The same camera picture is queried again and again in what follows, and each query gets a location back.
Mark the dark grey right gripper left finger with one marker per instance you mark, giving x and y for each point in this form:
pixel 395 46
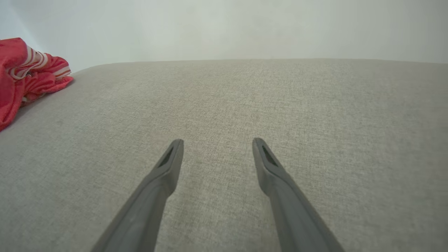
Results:
pixel 147 210

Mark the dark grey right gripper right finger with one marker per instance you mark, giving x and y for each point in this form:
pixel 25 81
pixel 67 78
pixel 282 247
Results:
pixel 297 217

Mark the red jersey with white trim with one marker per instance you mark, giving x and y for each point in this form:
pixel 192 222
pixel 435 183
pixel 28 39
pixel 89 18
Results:
pixel 14 87

